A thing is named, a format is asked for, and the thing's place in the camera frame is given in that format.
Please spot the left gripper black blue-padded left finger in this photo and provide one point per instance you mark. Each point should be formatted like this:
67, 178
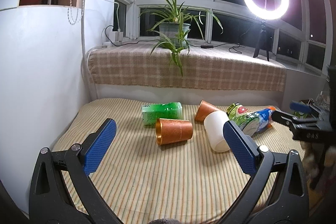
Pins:
61, 190

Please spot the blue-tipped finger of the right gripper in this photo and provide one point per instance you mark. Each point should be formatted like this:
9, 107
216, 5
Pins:
318, 124

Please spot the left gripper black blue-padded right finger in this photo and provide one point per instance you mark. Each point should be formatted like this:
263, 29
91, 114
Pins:
288, 201

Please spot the copper cup with floral pattern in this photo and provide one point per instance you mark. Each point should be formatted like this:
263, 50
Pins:
204, 109

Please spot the green grapefruit drink cup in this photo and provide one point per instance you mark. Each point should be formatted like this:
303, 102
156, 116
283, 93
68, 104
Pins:
247, 121

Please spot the white plastic cup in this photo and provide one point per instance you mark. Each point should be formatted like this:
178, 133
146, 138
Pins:
214, 124

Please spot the copper cup lying sideways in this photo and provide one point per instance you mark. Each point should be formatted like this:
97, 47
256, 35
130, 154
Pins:
170, 131

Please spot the blue white drink bottle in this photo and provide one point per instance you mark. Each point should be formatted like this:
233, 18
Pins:
265, 117

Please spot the striped beige table mat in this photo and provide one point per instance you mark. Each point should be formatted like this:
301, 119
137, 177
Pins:
142, 181

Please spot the green tissue pack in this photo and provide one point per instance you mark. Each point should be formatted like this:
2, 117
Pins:
152, 112

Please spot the plaid beige cloth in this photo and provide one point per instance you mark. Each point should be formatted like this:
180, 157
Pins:
196, 68

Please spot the white power strip with chargers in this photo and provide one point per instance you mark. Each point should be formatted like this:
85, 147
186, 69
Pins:
113, 38

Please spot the potted spider plant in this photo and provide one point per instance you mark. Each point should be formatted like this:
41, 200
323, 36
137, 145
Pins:
174, 26

